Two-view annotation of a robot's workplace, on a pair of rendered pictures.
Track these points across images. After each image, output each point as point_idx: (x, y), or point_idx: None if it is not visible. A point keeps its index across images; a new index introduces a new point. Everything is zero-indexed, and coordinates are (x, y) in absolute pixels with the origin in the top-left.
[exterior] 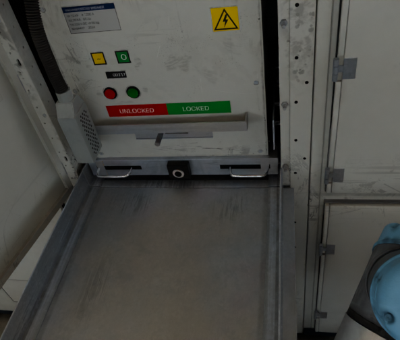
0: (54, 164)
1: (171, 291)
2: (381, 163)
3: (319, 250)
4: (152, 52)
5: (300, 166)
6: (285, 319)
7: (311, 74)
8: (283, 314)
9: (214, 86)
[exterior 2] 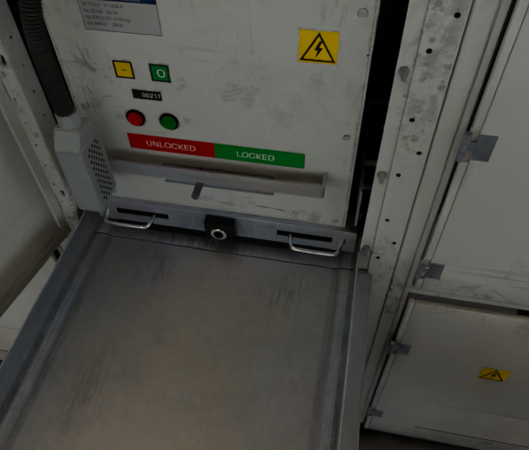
0: (45, 198)
1: (193, 408)
2: (495, 266)
3: (389, 348)
4: (204, 73)
5: (386, 252)
6: None
7: (427, 144)
8: None
9: (286, 131)
